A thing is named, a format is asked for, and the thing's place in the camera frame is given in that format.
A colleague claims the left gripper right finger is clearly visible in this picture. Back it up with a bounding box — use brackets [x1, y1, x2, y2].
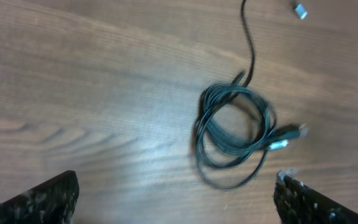
[273, 169, 358, 224]

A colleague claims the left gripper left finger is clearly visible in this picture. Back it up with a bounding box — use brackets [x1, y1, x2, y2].
[0, 170, 80, 224]

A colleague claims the black short usb cable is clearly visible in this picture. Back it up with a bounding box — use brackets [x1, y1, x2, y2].
[228, 70, 310, 152]

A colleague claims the black long usb cable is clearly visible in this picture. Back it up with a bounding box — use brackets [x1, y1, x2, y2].
[191, 0, 310, 190]

